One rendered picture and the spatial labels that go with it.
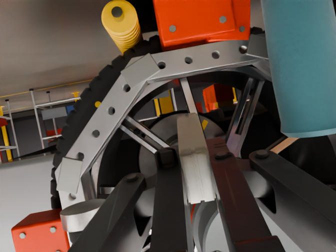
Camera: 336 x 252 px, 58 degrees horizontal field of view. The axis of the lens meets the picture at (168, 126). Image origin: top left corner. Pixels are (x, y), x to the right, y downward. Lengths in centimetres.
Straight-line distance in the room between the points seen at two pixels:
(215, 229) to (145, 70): 26
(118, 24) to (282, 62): 26
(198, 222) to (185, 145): 27
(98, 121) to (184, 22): 21
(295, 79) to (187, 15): 20
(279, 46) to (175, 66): 16
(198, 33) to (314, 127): 22
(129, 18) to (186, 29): 10
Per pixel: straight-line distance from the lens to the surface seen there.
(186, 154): 15
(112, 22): 52
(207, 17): 51
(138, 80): 49
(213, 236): 38
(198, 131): 18
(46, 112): 478
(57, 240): 56
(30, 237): 57
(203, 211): 41
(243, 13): 53
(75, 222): 29
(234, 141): 62
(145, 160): 104
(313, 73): 41
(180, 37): 50
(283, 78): 42
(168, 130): 102
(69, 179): 52
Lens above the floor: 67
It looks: 3 degrees up
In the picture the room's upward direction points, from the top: 169 degrees clockwise
